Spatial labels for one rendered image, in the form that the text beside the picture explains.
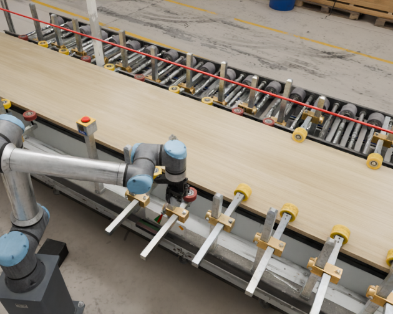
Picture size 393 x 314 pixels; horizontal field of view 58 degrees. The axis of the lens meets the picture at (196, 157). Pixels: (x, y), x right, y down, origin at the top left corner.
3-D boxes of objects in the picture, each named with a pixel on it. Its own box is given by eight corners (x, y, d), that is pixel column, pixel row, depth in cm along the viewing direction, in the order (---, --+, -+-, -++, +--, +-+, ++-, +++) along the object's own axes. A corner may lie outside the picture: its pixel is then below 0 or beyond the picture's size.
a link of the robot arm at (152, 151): (128, 156, 138) (160, 157, 138) (133, 137, 147) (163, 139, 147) (130, 173, 144) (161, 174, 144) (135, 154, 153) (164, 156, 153)
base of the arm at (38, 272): (37, 294, 174) (31, 284, 168) (-1, 291, 175) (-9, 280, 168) (51, 260, 188) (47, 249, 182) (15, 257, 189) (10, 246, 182)
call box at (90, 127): (88, 138, 180) (86, 126, 175) (78, 133, 182) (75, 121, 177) (98, 131, 185) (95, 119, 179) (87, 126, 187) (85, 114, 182)
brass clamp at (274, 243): (279, 258, 158) (282, 252, 154) (251, 245, 163) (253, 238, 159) (284, 248, 162) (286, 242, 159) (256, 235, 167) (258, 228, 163)
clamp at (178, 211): (183, 223, 182) (184, 217, 179) (161, 212, 187) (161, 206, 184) (189, 216, 186) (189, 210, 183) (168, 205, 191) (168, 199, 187)
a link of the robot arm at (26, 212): (10, 245, 181) (-31, 130, 132) (24, 218, 194) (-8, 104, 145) (41, 249, 182) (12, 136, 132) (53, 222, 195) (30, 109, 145)
